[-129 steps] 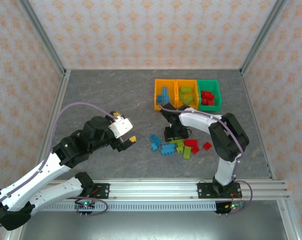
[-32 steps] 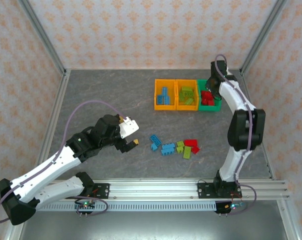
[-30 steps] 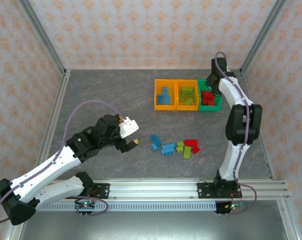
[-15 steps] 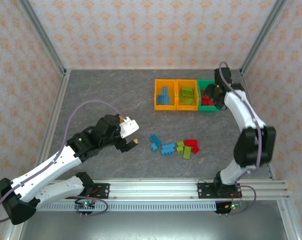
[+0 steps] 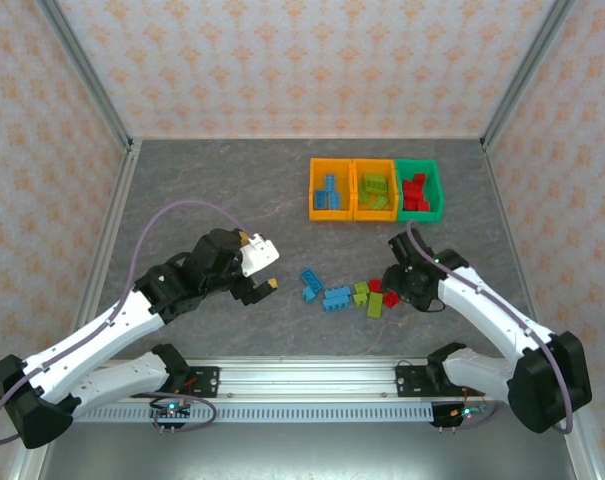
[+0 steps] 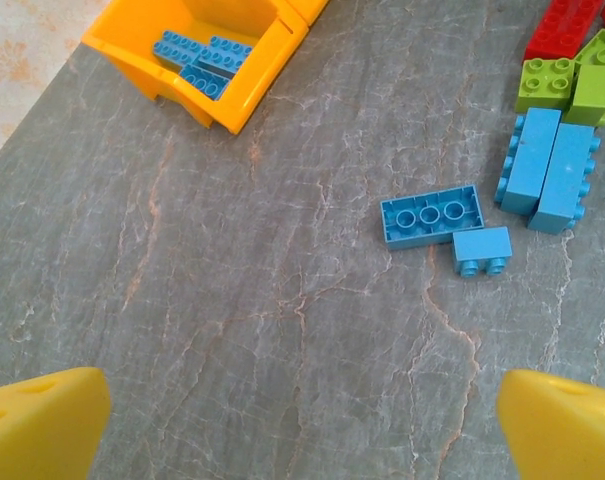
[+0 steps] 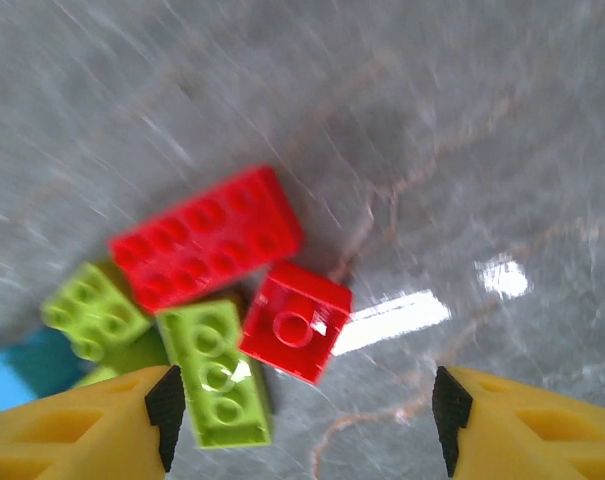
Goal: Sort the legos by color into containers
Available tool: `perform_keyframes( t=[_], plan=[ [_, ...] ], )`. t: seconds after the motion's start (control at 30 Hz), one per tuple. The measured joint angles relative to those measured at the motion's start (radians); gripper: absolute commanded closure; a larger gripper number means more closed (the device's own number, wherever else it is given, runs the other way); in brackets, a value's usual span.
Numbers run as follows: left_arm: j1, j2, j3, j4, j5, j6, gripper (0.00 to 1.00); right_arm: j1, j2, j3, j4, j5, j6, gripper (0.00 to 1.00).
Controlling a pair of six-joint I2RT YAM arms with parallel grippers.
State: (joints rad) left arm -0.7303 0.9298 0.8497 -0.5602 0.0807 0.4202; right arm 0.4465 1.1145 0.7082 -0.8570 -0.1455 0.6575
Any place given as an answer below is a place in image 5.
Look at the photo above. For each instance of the small circuit board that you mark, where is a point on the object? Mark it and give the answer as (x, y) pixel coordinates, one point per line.
(464, 412)
(172, 411)

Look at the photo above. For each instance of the small green lego brick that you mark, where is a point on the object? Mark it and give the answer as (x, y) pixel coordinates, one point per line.
(360, 299)
(364, 198)

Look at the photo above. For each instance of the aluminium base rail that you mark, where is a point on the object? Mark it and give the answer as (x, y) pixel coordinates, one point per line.
(307, 377)

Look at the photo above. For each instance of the small blue lego brick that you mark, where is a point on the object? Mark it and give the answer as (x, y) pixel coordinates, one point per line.
(309, 294)

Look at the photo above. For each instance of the orange bin with blue legos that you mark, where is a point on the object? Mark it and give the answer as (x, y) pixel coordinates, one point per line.
(317, 215)

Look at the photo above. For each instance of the thick blue lego block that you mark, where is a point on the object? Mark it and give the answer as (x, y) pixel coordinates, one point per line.
(337, 298)

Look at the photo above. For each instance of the large red lego brick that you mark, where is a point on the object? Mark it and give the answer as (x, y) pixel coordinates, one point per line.
(411, 190)

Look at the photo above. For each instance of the long green lego brick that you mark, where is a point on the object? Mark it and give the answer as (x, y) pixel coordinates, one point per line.
(375, 304)

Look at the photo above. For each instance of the aluminium side rail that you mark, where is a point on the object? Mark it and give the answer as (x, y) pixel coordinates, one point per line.
(122, 190)
(514, 250)

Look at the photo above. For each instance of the long blue lego brick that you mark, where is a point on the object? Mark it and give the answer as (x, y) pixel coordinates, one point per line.
(311, 278)

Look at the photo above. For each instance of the aluminium corner post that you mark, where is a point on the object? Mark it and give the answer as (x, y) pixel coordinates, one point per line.
(84, 70)
(527, 70)

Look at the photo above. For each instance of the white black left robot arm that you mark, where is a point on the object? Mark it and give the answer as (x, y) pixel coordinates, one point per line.
(92, 340)

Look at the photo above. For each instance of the green plastic bin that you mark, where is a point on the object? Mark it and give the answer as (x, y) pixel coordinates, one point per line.
(422, 216)

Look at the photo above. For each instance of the orange bin with green legos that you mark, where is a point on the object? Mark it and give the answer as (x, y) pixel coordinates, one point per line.
(377, 216)

